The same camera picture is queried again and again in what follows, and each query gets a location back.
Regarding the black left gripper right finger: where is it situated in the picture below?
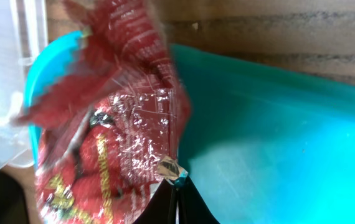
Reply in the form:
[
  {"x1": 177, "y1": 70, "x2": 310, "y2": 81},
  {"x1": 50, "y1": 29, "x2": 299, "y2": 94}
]
[{"x1": 177, "y1": 177, "x2": 220, "y2": 224}]

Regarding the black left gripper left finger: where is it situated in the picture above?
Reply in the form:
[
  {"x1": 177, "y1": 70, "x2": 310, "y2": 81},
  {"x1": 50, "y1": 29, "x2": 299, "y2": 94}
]
[{"x1": 133, "y1": 180, "x2": 178, "y2": 224}]

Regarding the red snack wrapper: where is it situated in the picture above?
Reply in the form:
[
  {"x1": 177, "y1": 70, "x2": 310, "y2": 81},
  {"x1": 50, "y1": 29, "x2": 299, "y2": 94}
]
[{"x1": 14, "y1": 1, "x2": 190, "y2": 223}]

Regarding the teal plastic tray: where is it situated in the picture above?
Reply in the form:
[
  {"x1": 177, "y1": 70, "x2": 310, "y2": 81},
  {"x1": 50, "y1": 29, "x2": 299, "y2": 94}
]
[{"x1": 24, "y1": 31, "x2": 355, "y2": 223}]

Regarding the black tray bin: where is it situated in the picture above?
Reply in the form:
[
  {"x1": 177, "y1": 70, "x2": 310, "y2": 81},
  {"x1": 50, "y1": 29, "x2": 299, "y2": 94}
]
[{"x1": 0, "y1": 171, "x2": 29, "y2": 224}]

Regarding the clear plastic bin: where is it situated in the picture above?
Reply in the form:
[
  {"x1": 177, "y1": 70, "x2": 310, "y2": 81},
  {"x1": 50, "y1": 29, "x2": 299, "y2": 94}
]
[{"x1": 0, "y1": 0, "x2": 48, "y2": 169}]

